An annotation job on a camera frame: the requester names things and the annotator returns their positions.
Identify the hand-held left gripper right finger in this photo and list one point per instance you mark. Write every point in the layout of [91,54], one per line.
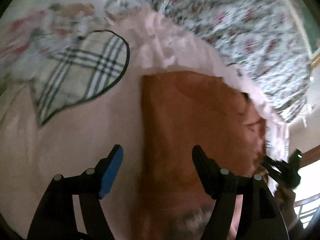
[203,165]

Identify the rust brown garment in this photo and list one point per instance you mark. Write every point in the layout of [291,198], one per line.
[190,120]

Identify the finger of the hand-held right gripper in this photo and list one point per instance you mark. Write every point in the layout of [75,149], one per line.
[273,167]

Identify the person's right hand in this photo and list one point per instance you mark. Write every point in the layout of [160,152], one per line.
[288,202]

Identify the pink heart print blanket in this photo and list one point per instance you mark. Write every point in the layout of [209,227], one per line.
[75,140]

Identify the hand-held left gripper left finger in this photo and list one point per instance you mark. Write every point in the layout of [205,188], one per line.
[111,172]

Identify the small floral print quilt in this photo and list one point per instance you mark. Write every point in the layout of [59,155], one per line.
[225,17]

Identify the large floral ruffled pillow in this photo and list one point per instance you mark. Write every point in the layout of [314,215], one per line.
[27,32]

